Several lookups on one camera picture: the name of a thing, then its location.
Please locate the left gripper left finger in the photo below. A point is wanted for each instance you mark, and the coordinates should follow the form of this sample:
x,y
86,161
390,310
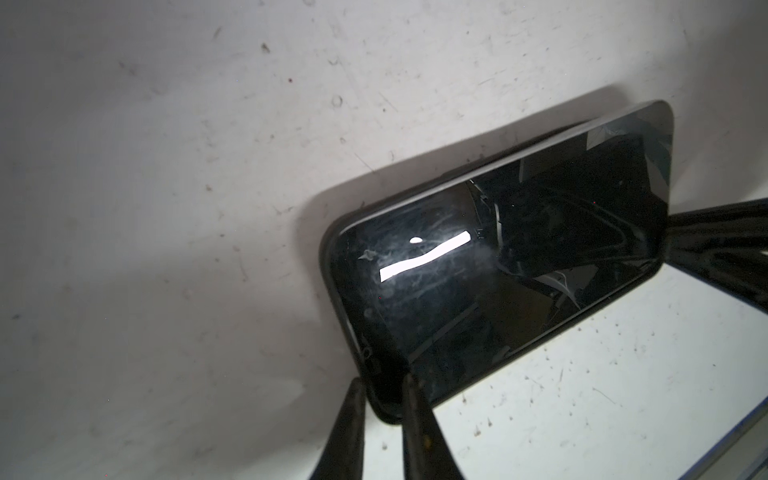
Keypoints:
x,y
343,454

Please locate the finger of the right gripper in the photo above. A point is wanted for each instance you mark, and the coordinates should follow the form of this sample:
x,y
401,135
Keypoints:
x,y
724,246

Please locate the black phone face up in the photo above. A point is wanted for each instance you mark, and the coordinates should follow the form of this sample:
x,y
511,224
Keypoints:
x,y
510,252

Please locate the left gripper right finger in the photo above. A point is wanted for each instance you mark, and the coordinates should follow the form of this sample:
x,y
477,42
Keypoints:
x,y
426,454

